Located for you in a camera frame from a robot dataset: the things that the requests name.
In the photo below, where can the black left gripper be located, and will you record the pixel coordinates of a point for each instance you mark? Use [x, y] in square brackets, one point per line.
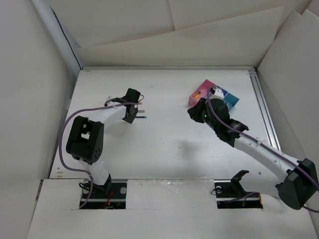
[130, 119]

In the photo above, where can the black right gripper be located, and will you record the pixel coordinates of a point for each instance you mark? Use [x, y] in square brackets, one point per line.
[195, 111]

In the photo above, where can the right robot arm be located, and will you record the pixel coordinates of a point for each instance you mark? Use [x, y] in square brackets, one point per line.
[297, 180]

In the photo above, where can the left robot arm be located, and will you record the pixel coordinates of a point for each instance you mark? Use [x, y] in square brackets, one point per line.
[86, 138]

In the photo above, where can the pink blue three-compartment organizer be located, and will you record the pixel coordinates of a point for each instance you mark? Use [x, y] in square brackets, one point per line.
[229, 99]

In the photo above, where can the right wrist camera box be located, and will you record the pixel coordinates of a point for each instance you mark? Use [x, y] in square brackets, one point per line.
[217, 93]

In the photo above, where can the aluminium rail right edge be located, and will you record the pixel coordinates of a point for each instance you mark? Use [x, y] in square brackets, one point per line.
[267, 120]

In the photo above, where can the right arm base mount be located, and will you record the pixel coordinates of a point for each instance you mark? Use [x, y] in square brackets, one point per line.
[230, 194]

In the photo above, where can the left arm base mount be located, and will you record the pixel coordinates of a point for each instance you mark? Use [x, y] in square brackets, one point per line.
[110, 196]

